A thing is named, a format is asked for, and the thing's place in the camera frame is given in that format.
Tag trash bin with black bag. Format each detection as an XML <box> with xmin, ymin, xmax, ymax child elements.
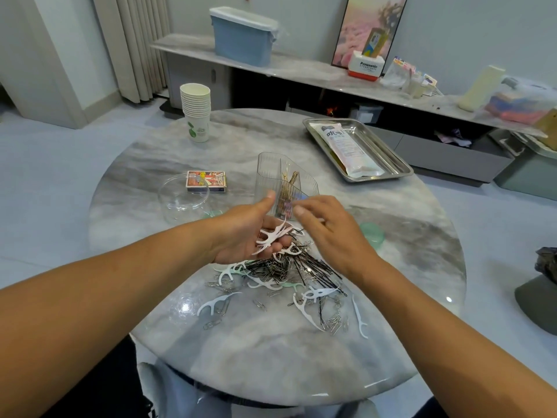
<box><xmin>515</xmin><ymin>247</ymin><xmax>557</xmax><ymax>336</ymax></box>

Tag person's right forearm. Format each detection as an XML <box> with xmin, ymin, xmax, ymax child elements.
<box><xmin>361</xmin><ymin>261</ymin><xmax>557</xmax><ymax>418</ymax></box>

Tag colourful matchbox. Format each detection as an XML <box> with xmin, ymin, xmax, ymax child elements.
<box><xmin>185</xmin><ymin>170</ymin><xmax>227</xmax><ymax>192</ymax></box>

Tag white box in cabinet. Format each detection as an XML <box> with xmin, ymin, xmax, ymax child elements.
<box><xmin>350</xmin><ymin>103</ymin><xmax>385</xmax><ymax>124</ymax></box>

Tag person's left hand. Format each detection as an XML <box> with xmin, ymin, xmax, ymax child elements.
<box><xmin>196</xmin><ymin>191</ymin><xmax>295</xmax><ymax>266</ymax></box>

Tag group of white paper cups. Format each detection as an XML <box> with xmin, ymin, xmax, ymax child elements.
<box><xmin>179</xmin><ymin>82</ymin><xmax>212</xmax><ymax>143</ymax></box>

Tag grey green storage bin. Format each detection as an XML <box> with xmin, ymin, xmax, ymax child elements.
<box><xmin>491</xmin><ymin>130</ymin><xmax>557</xmax><ymax>202</ymax></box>

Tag grey cabinet with marble top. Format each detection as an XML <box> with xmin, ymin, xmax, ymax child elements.
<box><xmin>150</xmin><ymin>33</ymin><xmax>549</xmax><ymax>186</ymax></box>

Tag pale green plastic lid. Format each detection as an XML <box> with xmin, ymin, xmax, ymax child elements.
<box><xmin>359</xmin><ymin>222</ymin><xmax>386</xmax><ymax>251</ymax></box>

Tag pile of floss picks and clips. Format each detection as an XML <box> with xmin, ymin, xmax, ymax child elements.
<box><xmin>196</xmin><ymin>172</ymin><xmax>371</xmax><ymax>338</ymax></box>

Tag cream paper roll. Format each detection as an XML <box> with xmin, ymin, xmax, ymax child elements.
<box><xmin>458</xmin><ymin>65</ymin><xmax>507</xmax><ymax>113</ymax></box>

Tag beige curtain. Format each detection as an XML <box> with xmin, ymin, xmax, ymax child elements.
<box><xmin>91</xmin><ymin>0</ymin><xmax>172</xmax><ymax>105</ymax></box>

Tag clear bag of snacks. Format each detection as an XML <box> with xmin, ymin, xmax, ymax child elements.
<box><xmin>381</xmin><ymin>58</ymin><xmax>414</xmax><ymax>89</ymax></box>

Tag loose papers in cabinet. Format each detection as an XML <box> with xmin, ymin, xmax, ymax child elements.
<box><xmin>433</xmin><ymin>130</ymin><xmax>475</xmax><ymax>148</ymax></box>

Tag white and red small box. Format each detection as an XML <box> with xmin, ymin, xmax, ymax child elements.
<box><xmin>347</xmin><ymin>51</ymin><xmax>386</xmax><ymax>82</ymax></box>

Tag clear round plastic bowl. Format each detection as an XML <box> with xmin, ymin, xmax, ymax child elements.
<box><xmin>157</xmin><ymin>175</ymin><xmax>212</xmax><ymax>225</ymax></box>

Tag clear ribbed organizer box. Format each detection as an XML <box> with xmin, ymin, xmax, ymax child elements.
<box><xmin>255</xmin><ymin>151</ymin><xmax>320</xmax><ymax>218</ymax></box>

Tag metal tray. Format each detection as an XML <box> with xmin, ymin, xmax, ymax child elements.
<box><xmin>303</xmin><ymin>117</ymin><xmax>414</xmax><ymax>183</ymax></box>

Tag clear printed plastic bag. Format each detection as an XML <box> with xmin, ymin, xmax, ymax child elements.
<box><xmin>317</xmin><ymin>122</ymin><xmax>386</xmax><ymax>179</ymax></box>

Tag clear storage box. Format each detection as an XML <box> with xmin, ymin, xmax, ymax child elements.
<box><xmin>486</xmin><ymin>76</ymin><xmax>557</xmax><ymax>125</ymax></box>

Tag person's left forearm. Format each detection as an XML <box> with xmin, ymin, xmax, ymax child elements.
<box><xmin>0</xmin><ymin>222</ymin><xmax>214</xmax><ymax>418</ymax></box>

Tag small colourful box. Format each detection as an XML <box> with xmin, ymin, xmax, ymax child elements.
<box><xmin>362</xmin><ymin>28</ymin><xmax>388</xmax><ymax>59</ymax></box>

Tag framed pink picture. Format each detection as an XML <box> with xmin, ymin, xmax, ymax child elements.
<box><xmin>331</xmin><ymin>0</ymin><xmax>409</xmax><ymax>70</ymax></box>

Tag person's right hand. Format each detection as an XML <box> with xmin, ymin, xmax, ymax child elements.
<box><xmin>291</xmin><ymin>194</ymin><xmax>384</xmax><ymax>284</ymax></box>

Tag cardboard box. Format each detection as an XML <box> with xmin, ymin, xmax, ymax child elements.
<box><xmin>533</xmin><ymin>109</ymin><xmax>557</xmax><ymax>152</ymax></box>

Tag blue storage box white lid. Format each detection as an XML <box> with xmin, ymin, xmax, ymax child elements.
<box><xmin>209</xmin><ymin>6</ymin><xmax>280</xmax><ymax>68</ymax></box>

